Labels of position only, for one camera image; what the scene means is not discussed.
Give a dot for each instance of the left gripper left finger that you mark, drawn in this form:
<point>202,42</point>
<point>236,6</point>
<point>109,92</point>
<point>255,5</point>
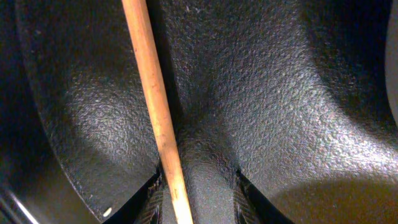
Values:
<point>145,206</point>

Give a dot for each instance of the wooden chopstick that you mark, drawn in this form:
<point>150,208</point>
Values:
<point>140,31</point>

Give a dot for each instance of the round black tray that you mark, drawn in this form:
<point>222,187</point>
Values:
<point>291,93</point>

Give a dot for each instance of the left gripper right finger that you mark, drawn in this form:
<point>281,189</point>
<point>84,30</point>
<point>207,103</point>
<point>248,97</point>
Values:
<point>251,206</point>

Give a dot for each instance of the grey round plate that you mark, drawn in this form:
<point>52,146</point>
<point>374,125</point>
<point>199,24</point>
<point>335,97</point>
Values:
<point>391,60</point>

